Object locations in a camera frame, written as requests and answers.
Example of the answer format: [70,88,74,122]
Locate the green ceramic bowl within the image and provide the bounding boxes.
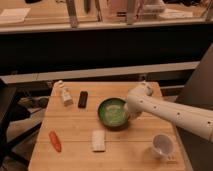
[98,98,128,129]

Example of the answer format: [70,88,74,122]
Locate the metal frame post left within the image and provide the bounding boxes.
[66,0,78,28]

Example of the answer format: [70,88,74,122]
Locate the white paper cup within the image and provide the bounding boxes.
[151,134,174,159]

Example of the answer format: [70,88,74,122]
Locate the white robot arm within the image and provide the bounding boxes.
[125,82,213,142]

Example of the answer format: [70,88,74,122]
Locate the white paper sheet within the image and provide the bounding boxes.
[0,8,30,24]

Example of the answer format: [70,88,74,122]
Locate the orange toy carrot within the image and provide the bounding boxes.
[49,131,62,152]

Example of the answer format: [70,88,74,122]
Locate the black rectangular block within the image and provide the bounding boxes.
[78,91,88,108]

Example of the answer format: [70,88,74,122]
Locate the metal frame post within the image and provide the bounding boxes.
[126,0,136,25]
[66,0,78,28]

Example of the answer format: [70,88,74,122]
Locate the metal frame post right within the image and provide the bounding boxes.
[126,0,136,25]

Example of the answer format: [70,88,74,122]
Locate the white sponge block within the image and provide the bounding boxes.
[92,130,106,152]

